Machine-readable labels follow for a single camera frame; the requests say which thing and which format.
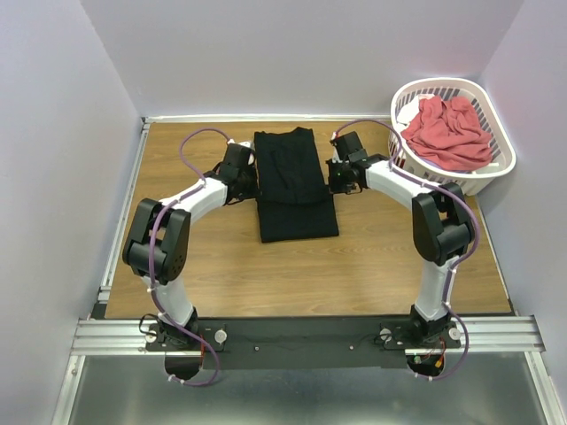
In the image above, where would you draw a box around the red t-shirt in basket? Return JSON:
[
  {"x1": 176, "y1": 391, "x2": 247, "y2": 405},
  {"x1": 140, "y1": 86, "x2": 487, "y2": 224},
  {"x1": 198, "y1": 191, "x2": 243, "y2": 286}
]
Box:
[{"x1": 400, "y1": 96, "x2": 492, "y2": 173}]

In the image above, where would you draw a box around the white cloth in basket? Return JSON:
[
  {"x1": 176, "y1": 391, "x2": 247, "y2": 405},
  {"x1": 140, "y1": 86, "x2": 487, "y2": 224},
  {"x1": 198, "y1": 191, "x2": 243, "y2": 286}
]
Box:
[{"x1": 394, "y1": 94, "x2": 434, "y2": 130}]

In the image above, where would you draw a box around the purple cable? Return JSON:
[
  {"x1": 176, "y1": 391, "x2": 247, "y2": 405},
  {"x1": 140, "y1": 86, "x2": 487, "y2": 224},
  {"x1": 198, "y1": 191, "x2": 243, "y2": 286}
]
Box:
[
  {"x1": 330, "y1": 119, "x2": 482, "y2": 382},
  {"x1": 148, "y1": 127, "x2": 221, "y2": 387}
]

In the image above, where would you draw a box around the left silver bolt knob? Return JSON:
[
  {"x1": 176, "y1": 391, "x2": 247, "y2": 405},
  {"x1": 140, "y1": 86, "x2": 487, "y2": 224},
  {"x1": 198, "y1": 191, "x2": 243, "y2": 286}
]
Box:
[{"x1": 214, "y1": 329, "x2": 228, "y2": 344}]

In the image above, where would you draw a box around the silver bolt knob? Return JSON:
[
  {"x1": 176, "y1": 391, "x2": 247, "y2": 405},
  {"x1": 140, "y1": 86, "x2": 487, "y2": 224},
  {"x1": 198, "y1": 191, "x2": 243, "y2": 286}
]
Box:
[
  {"x1": 214, "y1": 329, "x2": 228, "y2": 344},
  {"x1": 379, "y1": 328, "x2": 392, "y2": 342}
]

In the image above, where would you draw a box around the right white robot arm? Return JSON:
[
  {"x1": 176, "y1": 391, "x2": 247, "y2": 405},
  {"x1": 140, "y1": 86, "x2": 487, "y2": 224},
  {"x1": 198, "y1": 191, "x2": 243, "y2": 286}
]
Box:
[{"x1": 327, "y1": 132, "x2": 478, "y2": 346}]

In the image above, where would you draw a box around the black t-shirt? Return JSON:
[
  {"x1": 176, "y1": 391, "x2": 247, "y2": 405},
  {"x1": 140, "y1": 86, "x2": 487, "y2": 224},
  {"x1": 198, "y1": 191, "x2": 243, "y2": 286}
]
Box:
[{"x1": 253, "y1": 127, "x2": 339, "y2": 243}]

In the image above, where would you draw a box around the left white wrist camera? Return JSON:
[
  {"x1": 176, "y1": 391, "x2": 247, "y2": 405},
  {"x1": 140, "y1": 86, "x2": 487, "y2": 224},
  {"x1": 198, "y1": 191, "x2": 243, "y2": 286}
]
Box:
[{"x1": 238, "y1": 141, "x2": 255, "y2": 165}]

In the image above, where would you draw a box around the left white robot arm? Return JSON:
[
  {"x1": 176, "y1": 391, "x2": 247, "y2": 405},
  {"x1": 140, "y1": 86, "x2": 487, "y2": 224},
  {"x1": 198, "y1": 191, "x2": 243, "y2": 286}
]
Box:
[{"x1": 122, "y1": 141, "x2": 258, "y2": 349}]

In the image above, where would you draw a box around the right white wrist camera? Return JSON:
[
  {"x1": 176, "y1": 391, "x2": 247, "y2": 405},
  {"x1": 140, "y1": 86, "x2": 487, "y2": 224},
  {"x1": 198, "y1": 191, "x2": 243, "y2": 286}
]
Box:
[{"x1": 330, "y1": 132, "x2": 342, "y2": 163}]

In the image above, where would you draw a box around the white laundry basket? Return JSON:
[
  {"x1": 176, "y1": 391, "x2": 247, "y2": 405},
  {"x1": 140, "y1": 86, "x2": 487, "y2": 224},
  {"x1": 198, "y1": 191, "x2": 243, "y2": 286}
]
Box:
[{"x1": 388, "y1": 77, "x2": 517, "y2": 196}]

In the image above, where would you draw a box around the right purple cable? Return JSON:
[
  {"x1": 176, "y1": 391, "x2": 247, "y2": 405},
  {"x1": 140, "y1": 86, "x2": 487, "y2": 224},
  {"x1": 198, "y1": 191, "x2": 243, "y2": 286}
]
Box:
[{"x1": 330, "y1": 119, "x2": 482, "y2": 382}]

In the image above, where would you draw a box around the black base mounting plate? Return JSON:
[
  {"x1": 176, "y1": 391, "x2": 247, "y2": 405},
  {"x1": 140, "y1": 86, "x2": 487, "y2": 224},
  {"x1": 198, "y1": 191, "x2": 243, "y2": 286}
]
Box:
[{"x1": 166, "y1": 315, "x2": 462, "y2": 370}]

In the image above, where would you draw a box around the aluminium frame rail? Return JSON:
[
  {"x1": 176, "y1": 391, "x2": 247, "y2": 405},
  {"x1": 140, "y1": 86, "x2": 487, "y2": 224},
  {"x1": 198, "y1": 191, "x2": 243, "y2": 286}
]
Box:
[{"x1": 72, "y1": 316, "x2": 545, "y2": 356}]

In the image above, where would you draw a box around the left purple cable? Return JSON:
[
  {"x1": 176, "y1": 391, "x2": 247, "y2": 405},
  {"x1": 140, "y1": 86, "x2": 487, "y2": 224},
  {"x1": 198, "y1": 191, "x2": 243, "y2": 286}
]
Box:
[{"x1": 148, "y1": 127, "x2": 221, "y2": 387}]

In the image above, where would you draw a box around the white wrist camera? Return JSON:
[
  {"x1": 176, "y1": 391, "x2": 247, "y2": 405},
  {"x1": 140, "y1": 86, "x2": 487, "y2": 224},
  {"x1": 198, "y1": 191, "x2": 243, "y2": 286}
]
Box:
[
  {"x1": 330, "y1": 132, "x2": 342, "y2": 163},
  {"x1": 238, "y1": 141, "x2": 255, "y2": 165}
]

